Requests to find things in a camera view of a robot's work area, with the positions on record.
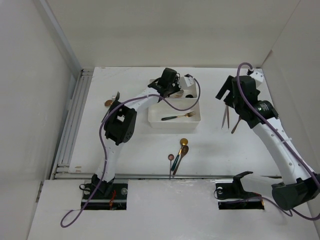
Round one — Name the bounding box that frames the copper spoon long handle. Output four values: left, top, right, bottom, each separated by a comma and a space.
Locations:
104, 99, 113, 107

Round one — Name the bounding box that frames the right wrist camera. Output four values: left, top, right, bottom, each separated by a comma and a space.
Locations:
246, 69, 265, 87

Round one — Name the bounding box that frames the aluminium rail frame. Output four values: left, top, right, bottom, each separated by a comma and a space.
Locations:
48, 68, 94, 180

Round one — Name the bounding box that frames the white fork container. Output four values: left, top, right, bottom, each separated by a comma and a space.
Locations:
148, 101, 201, 130

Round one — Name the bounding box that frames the purple cable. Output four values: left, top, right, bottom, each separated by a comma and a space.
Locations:
236, 61, 320, 221
60, 76, 202, 230

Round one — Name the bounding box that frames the silver-handled black fork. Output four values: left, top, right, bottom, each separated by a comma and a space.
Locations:
111, 91, 120, 102

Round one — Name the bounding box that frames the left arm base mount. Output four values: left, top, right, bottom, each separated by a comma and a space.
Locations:
84, 182, 128, 211

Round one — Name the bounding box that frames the small copper spoon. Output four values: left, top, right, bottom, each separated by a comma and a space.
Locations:
168, 153, 175, 179

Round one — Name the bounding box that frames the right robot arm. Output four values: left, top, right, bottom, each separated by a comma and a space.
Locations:
216, 75, 320, 211

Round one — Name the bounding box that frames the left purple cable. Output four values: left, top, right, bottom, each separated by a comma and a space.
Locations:
60, 76, 202, 230

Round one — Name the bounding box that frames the rose gold fork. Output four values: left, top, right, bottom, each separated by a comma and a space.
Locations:
231, 116, 242, 134

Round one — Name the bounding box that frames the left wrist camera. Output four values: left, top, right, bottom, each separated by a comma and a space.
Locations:
178, 74, 195, 89

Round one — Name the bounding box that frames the beige ceramic spoon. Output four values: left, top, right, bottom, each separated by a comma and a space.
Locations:
174, 92, 183, 98

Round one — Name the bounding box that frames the green-handled gold spoon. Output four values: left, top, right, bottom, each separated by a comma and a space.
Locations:
170, 138, 189, 171

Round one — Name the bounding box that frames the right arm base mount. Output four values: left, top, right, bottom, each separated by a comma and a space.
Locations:
214, 171, 265, 210

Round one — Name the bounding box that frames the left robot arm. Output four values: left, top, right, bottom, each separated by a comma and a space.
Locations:
91, 68, 180, 199

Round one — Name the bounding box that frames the green-handled gold fork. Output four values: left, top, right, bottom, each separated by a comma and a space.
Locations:
161, 111, 196, 121

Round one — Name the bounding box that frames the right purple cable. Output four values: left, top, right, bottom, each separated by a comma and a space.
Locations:
236, 61, 320, 221

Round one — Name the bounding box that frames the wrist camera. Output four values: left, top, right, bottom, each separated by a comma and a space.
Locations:
178, 74, 195, 89
246, 69, 265, 87

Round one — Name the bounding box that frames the white spoon container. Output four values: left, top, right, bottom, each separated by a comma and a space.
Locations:
145, 79, 198, 99

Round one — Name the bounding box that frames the brown wooden spoon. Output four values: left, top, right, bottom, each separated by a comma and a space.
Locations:
173, 145, 189, 176

